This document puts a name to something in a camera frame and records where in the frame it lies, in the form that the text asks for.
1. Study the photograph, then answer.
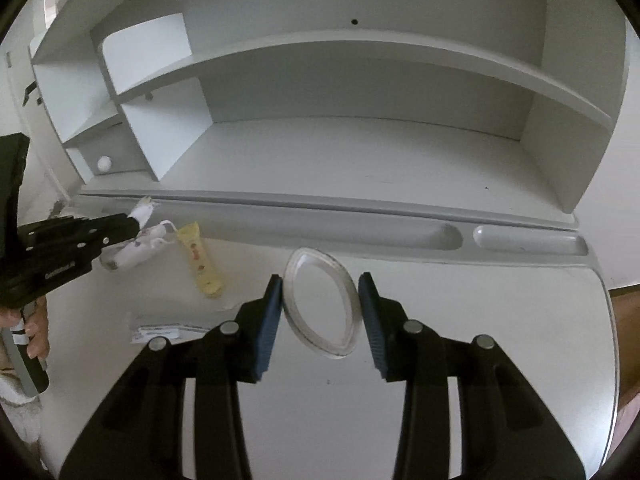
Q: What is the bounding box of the yellow tube wrapper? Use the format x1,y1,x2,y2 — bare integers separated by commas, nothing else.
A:
177,222,224,298

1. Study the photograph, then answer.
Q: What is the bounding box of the clear oval plastic lid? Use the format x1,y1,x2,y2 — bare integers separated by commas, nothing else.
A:
281,247,362,361

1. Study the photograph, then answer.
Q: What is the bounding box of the person left hand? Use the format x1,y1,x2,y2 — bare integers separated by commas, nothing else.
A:
0,296,50,359

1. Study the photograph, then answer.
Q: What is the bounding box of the white drawer knob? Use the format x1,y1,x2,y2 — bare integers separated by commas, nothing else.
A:
96,156,113,172

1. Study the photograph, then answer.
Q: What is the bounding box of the white door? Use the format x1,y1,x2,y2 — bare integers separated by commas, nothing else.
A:
1,6,80,222

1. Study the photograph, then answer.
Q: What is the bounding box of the flat white paper wrapper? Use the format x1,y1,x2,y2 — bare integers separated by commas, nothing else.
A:
128,314,213,344

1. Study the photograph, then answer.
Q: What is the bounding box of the white desk hutch shelf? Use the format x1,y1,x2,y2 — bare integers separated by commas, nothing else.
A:
29,0,631,226

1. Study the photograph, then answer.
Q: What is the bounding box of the black door handle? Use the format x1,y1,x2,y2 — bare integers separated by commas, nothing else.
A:
22,81,43,107

